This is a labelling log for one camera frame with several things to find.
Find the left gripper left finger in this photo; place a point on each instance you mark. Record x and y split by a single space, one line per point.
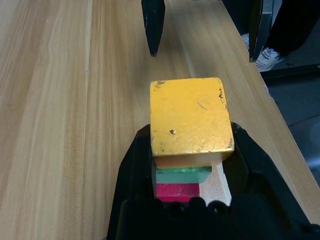
135 175

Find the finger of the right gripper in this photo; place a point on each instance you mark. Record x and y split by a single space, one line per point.
153 25
256 27

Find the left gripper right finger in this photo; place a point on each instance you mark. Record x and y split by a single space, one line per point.
252 170

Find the red wooden block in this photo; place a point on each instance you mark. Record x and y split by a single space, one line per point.
175 191

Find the green wooden block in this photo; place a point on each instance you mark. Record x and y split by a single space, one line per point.
180 177

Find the yellow wooden block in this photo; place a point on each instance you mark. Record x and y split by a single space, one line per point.
190 117

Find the white mesh shoe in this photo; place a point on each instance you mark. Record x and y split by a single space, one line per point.
268 60

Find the person leg black trousers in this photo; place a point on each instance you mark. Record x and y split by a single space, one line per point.
292 25

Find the black bar on floor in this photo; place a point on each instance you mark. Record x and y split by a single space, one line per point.
287 72

